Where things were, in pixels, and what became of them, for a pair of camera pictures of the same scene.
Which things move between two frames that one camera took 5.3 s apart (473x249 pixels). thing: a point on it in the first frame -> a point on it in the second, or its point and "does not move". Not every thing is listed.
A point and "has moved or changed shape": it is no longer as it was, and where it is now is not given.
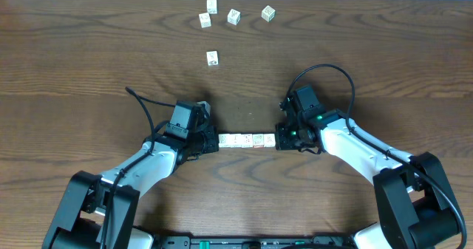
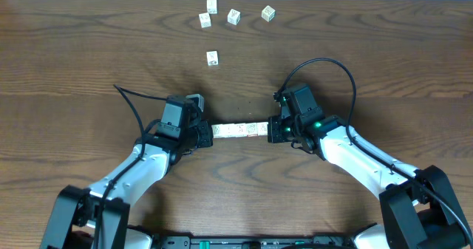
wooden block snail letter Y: x=258 y=140 -> x=252 y=129
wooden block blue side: x=246 y=140 -> x=241 y=130
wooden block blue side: x=235 y=140 -> x=230 y=130
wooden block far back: x=211 y=6 does not move
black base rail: x=208 y=241 does not move
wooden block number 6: x=268 y=13 does not move
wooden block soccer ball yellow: x=212 y=58 does not move
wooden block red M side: x=205 y=20 does not move
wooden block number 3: x=233 y=16 does not move
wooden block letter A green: x=269 y=140 has moved or changed shape
